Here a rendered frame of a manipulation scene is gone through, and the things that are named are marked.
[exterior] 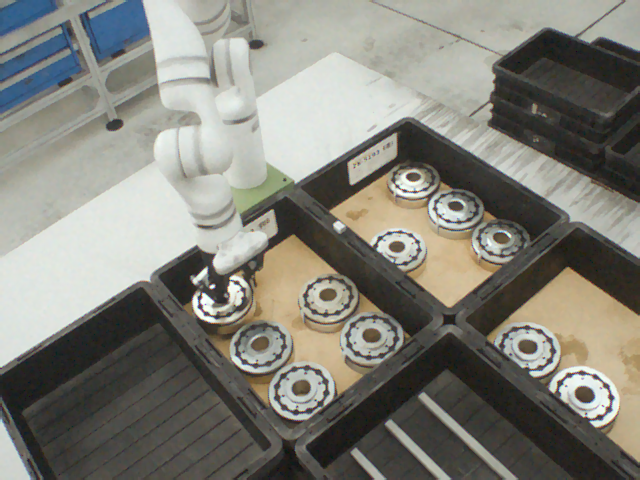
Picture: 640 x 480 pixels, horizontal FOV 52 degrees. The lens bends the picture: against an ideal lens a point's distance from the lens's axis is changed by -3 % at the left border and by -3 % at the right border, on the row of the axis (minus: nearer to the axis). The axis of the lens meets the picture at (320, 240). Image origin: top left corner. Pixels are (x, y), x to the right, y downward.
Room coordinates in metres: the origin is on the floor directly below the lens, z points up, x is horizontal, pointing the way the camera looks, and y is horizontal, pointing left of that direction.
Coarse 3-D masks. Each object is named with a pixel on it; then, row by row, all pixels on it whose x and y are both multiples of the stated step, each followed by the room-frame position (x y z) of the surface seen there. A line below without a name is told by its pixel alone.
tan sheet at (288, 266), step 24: (288, 240) 0.87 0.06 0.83; (264, 264) 0.81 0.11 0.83; (288, 264) 0.81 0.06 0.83; (312, 264) 0.80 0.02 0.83; (264, 288) 0.76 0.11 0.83; (288, 288) 0.75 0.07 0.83; (264, 312) 0.71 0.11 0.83; (288, 312) 0.70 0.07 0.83; (360, 312) 0.67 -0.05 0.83; (216, 336) 0.67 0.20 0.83; (312, 336) 0.64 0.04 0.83; (336, 336) 0.63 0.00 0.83; (408, 336) 0.61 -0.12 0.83; (312, 360) 0.59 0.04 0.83; (336, 360) 0.59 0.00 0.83; (264, 384) 0.56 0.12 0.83; (336, 384) 0.54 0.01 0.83
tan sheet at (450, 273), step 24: (360, 192) 0.96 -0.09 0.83; (384, 192) 0.95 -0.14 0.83; (336, 216) 0.91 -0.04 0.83; (360, 216) 0.90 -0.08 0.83; (384, 216) 0.89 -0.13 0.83; (408, 216) 0.88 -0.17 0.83; (432, 240) 0.81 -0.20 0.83; (456, 240) 0.80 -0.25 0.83; (432, 264) 0.75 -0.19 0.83; (456, 264) 0.74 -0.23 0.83; (432, 288) 0.70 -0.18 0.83; (456, 288) 0.69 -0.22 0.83
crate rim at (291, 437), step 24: (288, 192) 0.89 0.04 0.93; (312, 216) 0.82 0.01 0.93; (168, 264) 0.76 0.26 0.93; (408, 288) 0.63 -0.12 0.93; (432, 312) 0.58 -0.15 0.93; (216, 360) 0.56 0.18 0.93; (384, 360) 0.51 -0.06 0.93; (240, 384) 0.51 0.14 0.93; (360, 384) 0.48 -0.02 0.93; (264, 408) 0.47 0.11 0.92; (336, 408) 0.45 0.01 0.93; (288, 432) 0.42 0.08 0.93
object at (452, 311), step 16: (368, 144) 0.99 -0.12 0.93; (448, 144) 0.95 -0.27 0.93; (336, 160) 0.95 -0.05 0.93; (480, 160) 0.89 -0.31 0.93; (320, 176) 0.92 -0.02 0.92; (496, 176) 0.85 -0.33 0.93; (304, 192) 0.88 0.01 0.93; (528, 192) 0.80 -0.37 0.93; (560, 208) 0.75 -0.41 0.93; (560, 224) 0.71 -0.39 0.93; (544, 240) 0.68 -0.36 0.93; (384, 256) 0.70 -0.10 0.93; (400, 272) 0.67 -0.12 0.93; (496, 272) 0.64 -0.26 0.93; (416, 288) 0.63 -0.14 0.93; (432, 304) 0.59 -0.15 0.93; (464, 304) 0.59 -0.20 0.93; (448, 320) 0.57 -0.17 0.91
